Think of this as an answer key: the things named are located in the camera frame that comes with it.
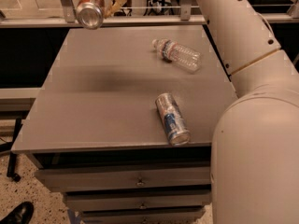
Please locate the red coke can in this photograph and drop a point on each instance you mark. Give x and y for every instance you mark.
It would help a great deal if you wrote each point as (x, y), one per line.
(90, 13)

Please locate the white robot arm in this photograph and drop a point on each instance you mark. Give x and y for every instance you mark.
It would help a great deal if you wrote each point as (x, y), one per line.
(255, 147)

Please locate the silver blue energy drink can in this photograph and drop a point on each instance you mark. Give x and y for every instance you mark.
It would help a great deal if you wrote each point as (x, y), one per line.
(172, 120)

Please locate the grey metal railing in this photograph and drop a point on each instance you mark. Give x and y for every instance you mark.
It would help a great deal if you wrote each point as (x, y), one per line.
(62, 13)

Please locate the black office chair base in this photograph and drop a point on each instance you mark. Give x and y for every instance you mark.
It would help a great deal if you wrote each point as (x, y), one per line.
(139, 8)

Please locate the clear plastic water bottle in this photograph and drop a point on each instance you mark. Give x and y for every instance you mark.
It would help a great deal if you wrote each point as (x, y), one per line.
(182, 56)

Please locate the grey drawer cabinet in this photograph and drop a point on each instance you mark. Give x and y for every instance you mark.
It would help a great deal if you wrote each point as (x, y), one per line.
(97, 106)

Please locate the top grey drawer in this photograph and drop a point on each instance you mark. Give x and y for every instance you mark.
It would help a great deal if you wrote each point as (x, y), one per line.
(152, 175)

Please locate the grey drawer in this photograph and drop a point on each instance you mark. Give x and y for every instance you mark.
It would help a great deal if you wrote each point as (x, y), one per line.
(152, 175)
(146, 216)
(140, 200)

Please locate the middle grey drawer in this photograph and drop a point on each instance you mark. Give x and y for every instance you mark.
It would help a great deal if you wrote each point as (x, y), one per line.
(140, 200)

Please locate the bottom grey drawer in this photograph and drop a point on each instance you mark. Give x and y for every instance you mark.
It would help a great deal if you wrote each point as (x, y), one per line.
(146, 216)

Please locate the black leather shoe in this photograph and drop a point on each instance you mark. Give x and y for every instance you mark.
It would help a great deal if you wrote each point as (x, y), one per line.
(21, 214)

